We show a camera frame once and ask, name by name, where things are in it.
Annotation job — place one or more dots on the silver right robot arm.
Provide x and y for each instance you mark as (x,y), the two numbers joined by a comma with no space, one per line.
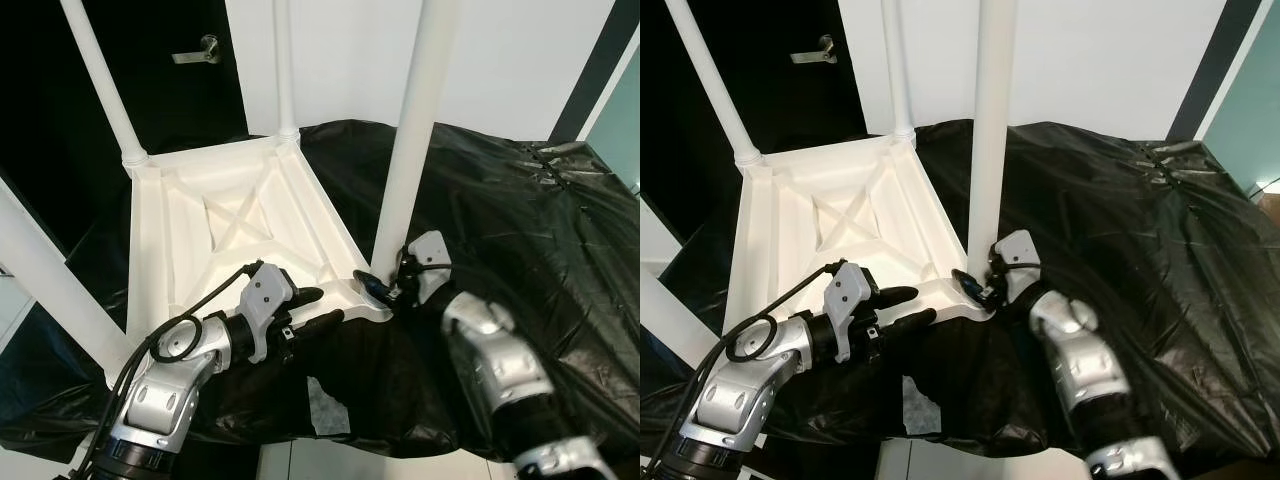
(505,370)
(1090,370)

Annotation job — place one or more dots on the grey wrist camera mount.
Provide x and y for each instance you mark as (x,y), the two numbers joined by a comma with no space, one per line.
(265,300)
(848,300)
(1018,258)
(430,258)

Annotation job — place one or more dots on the black plastic cover sheet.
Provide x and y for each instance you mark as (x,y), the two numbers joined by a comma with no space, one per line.
(1180,260)
(560,250)

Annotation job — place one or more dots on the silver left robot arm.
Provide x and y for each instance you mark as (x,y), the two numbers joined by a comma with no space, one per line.
(735,400)
(165,400)

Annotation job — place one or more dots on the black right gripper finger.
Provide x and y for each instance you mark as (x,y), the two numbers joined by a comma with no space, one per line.
(373,285)
(969,283)

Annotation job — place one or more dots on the teal glass panel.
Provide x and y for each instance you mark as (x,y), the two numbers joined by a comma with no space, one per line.
(1255,115)
(625,125)

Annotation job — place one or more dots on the wide grey tape piece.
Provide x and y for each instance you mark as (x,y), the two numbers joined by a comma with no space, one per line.
(920,410)
(328,410)

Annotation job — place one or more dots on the black wall column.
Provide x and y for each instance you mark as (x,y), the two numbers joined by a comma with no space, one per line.
(595,65)
(1210,65)

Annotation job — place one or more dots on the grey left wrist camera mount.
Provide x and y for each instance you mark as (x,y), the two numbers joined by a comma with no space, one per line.
(848,300)
(265,300)

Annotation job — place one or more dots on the black door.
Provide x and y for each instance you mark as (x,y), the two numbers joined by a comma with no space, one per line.
(40,100)
(680,130)

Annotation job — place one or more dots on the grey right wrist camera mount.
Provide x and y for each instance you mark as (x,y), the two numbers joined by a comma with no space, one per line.
(1018,258)
(430,258)

